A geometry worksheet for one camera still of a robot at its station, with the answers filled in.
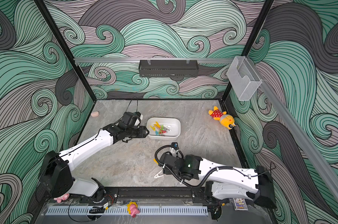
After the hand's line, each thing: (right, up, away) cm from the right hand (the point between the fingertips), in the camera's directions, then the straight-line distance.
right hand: (166, 168), depth 72 cm
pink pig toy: (-54, -15, 0) cm, 56 cm away
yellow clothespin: (-7, +20, +32) cm, 38 cm away
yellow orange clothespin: (-5, +11, -19) cm, 23 cm away
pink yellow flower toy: (-17, -18, -4) cm, 25 cm away
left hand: (-11, +19, +10) cm, 24 cm away
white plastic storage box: (+6, +22, +32) cm, 39 cm away
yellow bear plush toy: (+43, +23, +26) cm, 56 cm away
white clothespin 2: (-5, -8, +8) cm, 12 cm away
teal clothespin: (-7, +14, +26) cm, 30 cm away
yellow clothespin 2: (-10, +18, +29) cm, 35 cm away
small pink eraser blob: (-57, +28, +36) cm, 72 cm away
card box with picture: (+37, -17, -3) cm, 41 cm away
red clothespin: (-2, +15, +26) cm, 30 cm away
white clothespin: (0, +18, +29) cm, 34 cm away
